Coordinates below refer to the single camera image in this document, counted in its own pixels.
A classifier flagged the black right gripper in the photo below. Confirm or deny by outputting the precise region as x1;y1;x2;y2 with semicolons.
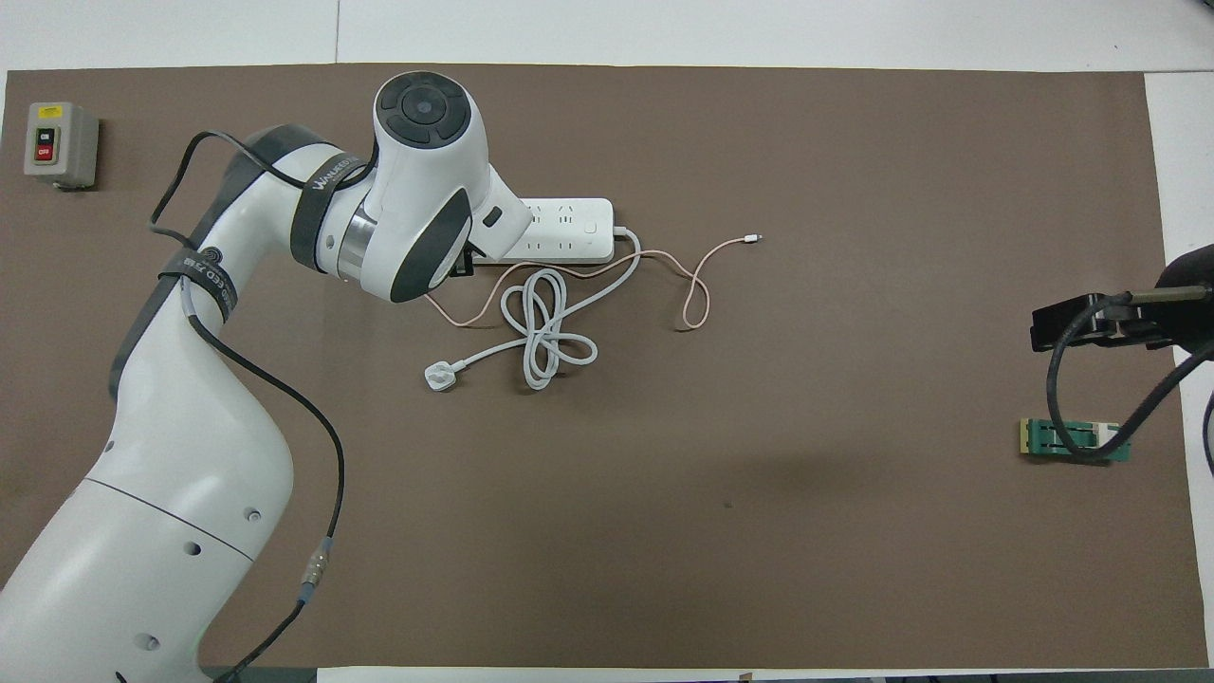
1031;292;1182;354

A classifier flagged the pink charging cable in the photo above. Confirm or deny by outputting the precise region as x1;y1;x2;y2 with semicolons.
424;232;762;333

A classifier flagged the white power strip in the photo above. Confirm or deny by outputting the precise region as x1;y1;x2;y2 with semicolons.
503;197;616;265

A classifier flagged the green fixture block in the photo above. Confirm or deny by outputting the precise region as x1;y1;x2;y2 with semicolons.
1020;418;1131;464

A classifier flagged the brown table mat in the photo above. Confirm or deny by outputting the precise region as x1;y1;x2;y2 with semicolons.
0;64;1207;670

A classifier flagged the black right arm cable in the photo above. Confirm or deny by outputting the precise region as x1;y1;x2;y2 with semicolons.
1045;289;1214;464

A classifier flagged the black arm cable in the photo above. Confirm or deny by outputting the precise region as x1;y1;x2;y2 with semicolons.
149;131;344;683
1045;289;1214;464

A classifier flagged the white power strip cord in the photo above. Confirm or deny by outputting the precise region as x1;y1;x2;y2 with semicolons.
424;226;643;392

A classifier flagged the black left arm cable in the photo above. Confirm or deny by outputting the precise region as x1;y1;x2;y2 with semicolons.
149;131;344;683

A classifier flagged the grey on-off switch box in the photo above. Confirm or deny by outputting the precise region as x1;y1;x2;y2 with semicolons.
24;102;101;190

